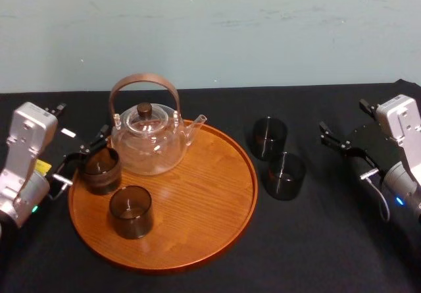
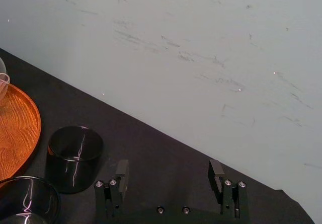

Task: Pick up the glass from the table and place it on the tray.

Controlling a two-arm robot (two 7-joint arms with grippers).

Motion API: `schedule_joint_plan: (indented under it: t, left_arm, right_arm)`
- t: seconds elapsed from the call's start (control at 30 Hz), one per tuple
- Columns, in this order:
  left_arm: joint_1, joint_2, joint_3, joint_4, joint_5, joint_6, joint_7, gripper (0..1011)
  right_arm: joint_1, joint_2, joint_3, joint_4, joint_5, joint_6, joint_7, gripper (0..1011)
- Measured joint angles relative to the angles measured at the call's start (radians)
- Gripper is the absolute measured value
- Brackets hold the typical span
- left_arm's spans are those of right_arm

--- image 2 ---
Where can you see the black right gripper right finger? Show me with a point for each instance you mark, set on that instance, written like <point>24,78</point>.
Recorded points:
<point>234,198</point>

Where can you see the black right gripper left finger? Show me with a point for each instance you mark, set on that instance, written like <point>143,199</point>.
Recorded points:
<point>118,196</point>

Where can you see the round orange wooden tray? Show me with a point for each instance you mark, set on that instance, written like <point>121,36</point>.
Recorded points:
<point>15,131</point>

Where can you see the black table cloth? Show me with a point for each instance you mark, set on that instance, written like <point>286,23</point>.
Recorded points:
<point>156,168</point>

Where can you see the dark glass cup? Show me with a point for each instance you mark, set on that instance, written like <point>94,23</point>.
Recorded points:
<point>75,158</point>
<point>27,201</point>

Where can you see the clear glass pitcher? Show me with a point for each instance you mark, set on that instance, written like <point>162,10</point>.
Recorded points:
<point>3,84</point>

